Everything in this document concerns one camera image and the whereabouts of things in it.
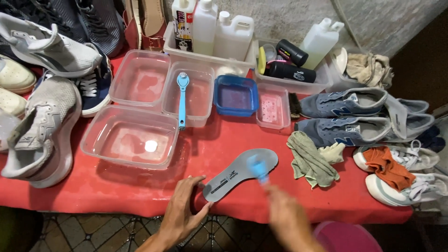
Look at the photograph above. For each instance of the person's left hand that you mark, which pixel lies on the person's left hand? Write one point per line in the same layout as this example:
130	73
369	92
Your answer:
178	210

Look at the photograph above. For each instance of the person's right hand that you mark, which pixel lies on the person's right hand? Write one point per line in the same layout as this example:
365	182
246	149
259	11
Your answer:
288	215

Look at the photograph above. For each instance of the person's right fingers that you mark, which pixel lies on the person's right fingers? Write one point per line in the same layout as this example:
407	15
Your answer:
272	192

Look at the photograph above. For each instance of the small blue scrub brush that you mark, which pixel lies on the small blue scrub brush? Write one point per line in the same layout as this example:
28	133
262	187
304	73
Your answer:
258	168

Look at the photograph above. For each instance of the grey shoe insole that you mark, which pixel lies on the grey shoe insole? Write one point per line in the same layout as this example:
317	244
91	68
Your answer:
232	176

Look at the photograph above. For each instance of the green cloth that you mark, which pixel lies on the green cloth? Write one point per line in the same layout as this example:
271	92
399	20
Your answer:
309	159

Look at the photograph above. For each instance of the pale yellow cloth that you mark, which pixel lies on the pale yellow cloth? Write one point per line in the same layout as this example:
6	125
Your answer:
332	153

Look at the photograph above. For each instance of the red table cover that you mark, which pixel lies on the red table cover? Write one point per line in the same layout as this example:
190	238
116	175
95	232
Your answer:
217	140

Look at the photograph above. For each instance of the small clear plastic container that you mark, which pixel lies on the small clear plastic container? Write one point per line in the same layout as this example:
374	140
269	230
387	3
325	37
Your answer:
273	108

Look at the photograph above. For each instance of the pink bucket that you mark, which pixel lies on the pink bucket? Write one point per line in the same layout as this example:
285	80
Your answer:
344	239

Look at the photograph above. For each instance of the dark bristle brush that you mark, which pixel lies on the dark bristle brush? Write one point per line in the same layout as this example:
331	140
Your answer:
294	105

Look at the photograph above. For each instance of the blue suede sneaker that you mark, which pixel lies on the blue suede sneaker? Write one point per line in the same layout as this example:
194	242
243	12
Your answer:
343	103
346	131

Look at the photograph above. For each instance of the blue plastic container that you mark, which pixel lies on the blue plastic container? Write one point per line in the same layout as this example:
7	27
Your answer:
235	96

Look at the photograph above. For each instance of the clear tray of black bottles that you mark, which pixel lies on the clear tray of black bottles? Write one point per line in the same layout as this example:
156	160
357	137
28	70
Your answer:
297	85

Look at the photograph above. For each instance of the orange cloth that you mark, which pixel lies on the orange cloth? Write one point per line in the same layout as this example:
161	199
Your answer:
386	168

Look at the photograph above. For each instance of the white sneaker with laces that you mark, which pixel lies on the white sneaker with laces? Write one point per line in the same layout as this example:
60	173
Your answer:
392	194
420	157

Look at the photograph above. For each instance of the long black bottle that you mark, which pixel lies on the long black bottle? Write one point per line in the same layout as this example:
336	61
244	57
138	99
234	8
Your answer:
290	72

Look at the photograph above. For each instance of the clear tub holding brush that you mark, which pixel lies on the clear tub holding brush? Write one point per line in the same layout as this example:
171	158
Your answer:
199	94

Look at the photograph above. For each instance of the white sponge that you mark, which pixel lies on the white sponge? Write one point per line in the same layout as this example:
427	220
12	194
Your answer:
229	71

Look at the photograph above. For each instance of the clear box with rag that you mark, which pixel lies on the clear box with rag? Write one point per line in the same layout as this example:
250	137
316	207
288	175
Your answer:
337	80

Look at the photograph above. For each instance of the yellow sponge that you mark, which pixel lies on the yellow sponge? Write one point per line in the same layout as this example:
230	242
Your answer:
261	60

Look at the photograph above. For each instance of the small clear cup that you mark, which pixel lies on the small clear cup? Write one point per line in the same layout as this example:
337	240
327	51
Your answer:
270	52

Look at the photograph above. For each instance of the short black bottle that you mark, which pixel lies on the short black bottle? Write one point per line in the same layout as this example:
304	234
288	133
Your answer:
292	53

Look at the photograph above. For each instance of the clear tray of white bottles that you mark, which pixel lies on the clear tray of white bottles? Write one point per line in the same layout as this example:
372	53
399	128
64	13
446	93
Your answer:
210	61

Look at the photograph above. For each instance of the white dish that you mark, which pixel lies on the white dish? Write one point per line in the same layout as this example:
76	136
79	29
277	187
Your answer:
340	59

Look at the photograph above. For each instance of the large clear plastic tub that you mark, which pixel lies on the large clear plastic tub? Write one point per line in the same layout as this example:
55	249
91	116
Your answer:
129	140

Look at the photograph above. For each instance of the beige rag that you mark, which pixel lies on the beige rag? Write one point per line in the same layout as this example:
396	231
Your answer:
369	70

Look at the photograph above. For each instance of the slim white plastic jug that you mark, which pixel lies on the slim white plastic jug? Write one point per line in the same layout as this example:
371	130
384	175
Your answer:
320	43

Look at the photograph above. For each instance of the wide white plastic jug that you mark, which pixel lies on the wide white plastic jug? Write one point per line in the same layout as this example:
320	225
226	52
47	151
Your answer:
233	40

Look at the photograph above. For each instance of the dark blue shoe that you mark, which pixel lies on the dark blue shoe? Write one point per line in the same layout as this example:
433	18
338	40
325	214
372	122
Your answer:
432	138

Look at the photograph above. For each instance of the square clear plastic tub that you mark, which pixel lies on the square clear plastic tub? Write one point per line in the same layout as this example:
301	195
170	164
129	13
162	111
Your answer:
140	82

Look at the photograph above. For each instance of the plain white bottle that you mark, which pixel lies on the plain white bottle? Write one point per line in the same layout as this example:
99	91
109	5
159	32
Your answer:
204	31

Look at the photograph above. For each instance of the white bottle with printed label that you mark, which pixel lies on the white bottle with printed label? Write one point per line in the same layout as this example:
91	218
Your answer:
183	28

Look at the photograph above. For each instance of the navy sneaker white laces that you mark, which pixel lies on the navy sneaker white laces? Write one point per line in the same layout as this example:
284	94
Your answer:
94	91

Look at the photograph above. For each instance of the red sandals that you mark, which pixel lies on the red sandals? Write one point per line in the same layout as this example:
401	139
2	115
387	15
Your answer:
148	24

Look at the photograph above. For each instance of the grey white running sneaker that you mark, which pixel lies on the grey white running sneaker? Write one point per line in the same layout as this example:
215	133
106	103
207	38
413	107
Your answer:
45	133

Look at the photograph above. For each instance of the heap of dark sneakers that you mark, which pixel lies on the heap of dark sneakers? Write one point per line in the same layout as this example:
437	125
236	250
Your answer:
87	21

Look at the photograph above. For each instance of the white mesh sneaker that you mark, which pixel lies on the white mesh sneaker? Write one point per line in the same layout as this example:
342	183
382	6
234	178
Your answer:
52	49

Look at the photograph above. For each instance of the cream leather shoe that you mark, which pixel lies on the cream leather shoe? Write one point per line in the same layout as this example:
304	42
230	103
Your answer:
14	75
10	103

